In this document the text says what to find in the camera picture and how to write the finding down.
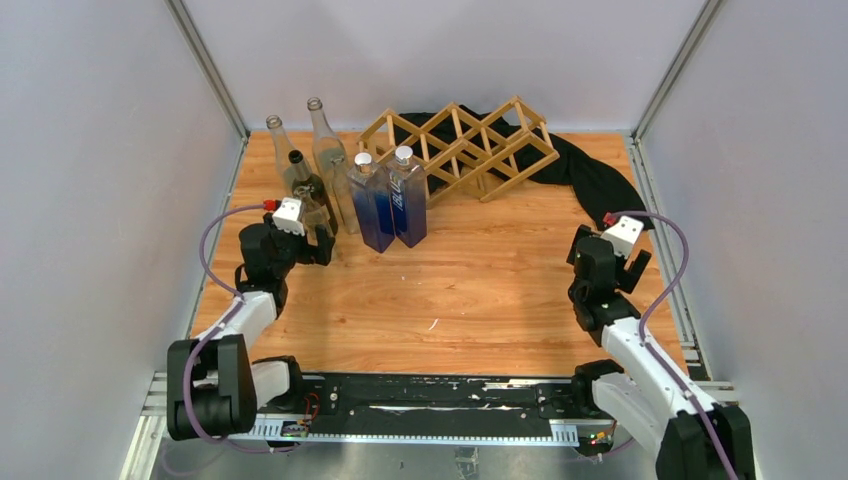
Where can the clear blue labelled bottle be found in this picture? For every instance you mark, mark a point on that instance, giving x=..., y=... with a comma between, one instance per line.
x=408, y=190

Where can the aluminium rail frame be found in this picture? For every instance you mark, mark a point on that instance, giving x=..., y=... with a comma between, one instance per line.
x=690, y=437

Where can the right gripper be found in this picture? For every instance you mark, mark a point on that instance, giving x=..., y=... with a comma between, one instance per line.
x=627, y=281

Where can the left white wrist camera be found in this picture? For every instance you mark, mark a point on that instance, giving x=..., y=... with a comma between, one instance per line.
x=287, y=217

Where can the small clear glass bottle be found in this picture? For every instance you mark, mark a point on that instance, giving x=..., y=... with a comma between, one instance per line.
x=312, y=215

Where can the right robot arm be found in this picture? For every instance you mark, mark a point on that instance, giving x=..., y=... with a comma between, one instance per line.
x=649, y=358

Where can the wooden lattice wine rack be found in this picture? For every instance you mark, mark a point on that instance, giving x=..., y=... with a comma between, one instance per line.
x=484, y=157

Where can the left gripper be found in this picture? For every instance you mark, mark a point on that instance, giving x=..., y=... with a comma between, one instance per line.
x=318, y=254

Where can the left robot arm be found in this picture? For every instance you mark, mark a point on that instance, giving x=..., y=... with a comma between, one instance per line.
x=232, y=331

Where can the black cloth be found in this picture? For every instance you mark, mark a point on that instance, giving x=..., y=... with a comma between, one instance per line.
x=598, y=187

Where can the clear bottle white label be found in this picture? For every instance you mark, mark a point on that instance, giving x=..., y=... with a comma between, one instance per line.
x=283, y=148

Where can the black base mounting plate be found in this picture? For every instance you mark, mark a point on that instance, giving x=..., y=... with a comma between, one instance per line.
x=432, y=408

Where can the dark green wine bottle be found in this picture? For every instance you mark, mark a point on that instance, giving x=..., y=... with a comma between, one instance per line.
x=305, y=177

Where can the slim clear glass bottle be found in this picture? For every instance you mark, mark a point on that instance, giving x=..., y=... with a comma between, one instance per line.
x=344, y=195

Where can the clear bottle black label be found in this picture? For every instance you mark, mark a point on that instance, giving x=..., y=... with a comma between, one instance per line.
x=328, y=150

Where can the clear bottle blue label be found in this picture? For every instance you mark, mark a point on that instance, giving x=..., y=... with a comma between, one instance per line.
x=369, y=184

